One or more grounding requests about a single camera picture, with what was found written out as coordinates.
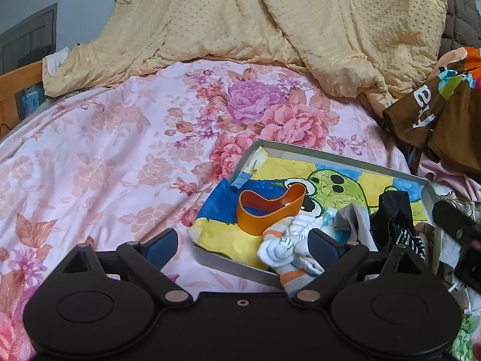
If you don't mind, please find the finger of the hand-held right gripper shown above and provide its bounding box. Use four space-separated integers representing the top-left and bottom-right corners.
432 199 481 251

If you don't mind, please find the grey shallow tray box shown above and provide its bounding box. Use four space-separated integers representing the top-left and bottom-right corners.
193 139 441 289

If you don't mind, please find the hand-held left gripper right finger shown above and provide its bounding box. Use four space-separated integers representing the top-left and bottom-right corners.
292 229 422 306

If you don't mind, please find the grey cloth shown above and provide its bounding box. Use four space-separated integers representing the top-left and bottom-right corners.
334 204 381 252

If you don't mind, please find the black sock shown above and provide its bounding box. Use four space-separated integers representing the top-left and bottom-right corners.
370 191 428 264

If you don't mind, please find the lilac pink cloth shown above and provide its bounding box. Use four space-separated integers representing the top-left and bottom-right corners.
415 154 481 186

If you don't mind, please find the blue box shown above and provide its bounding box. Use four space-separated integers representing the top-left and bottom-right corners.
20 85 44 118

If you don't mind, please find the brown quilted jacket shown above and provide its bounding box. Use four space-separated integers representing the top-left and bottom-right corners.
438 0 481 61

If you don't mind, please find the orange plastic cup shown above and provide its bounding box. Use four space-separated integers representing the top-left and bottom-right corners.
237 184 306 237

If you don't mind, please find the wooden bed frame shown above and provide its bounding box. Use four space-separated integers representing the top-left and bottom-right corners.
0 60 44 133

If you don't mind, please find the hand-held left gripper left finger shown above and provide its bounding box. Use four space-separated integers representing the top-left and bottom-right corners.
62 229 189 306

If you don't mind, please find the grey panelled door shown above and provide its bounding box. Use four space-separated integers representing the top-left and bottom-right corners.
0 2 59 76

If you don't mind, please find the pastel striped sock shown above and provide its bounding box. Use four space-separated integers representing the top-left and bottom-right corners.
257 211 332 298

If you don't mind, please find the brown multicoloured printed shirt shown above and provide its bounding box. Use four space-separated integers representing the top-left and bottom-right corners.
383 47 481 176

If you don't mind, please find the pink floral bedsheet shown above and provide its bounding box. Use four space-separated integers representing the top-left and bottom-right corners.
0 58 415 361

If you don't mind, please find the yellow blue cartoon towel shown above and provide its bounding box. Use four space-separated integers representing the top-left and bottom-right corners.
191 156 428 268

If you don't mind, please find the yellow dotted blanket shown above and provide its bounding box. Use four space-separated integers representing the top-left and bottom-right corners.
43 0 449 114

